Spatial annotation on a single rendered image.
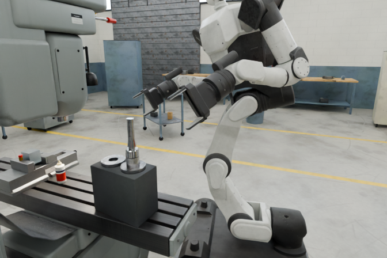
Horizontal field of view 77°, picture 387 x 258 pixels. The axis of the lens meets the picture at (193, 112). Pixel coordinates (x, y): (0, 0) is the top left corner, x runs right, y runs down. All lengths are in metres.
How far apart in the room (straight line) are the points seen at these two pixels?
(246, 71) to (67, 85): 0.66
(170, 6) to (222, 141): 8.24
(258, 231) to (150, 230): 0.63
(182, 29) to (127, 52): 2.60
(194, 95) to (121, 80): 6.51
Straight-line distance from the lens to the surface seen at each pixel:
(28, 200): 1.33
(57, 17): 1.01
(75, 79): 1.06
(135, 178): 0.86
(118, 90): 7.27
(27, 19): 0.94
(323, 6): 8.35
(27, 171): 1.35
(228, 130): 1.17
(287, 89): 1.16
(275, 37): 0.99
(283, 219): 1.42
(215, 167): 1.21
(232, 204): 1.36
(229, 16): 1.05
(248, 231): 1.39
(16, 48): 0.91
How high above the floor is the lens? 1.56
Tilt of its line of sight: 14 degrees down
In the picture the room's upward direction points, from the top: straight up
